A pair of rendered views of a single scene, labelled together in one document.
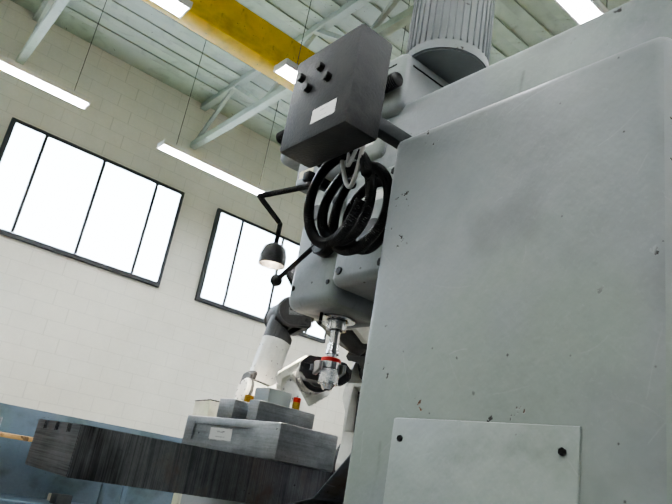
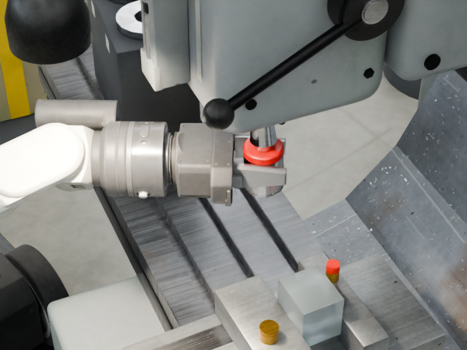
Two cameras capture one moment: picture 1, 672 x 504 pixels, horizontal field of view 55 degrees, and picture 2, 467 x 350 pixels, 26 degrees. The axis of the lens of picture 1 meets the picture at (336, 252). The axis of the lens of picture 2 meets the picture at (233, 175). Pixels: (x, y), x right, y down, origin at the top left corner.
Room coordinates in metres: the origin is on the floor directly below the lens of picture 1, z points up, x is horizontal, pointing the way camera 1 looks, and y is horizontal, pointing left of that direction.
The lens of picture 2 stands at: (1.32, 0.85, 1.95)
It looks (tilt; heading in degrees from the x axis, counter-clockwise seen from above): 41 degrees down; 283
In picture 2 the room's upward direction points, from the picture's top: straight up
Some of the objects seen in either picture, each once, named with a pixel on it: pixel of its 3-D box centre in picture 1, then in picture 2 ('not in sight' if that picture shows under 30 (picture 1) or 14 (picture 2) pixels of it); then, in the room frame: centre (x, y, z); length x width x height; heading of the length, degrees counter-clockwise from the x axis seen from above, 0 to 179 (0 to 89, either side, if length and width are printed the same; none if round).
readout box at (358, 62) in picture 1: (333, 97); not in sight; (1.05, 0.06, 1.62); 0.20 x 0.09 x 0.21; 37
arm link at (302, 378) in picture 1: (319, 374); (181, 161); (1.58, -0.01, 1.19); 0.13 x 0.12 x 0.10; 102
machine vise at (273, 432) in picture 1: (257, 431); (284, 348); (1.43, 0.10, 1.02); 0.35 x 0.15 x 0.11; 39
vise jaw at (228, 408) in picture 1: (253, 414); (265, 337); (1.45, 0.11, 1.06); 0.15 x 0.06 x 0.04; 129
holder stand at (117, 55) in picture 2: not in sight; (142, 55); (1.75, -0.38, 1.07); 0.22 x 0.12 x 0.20; 121
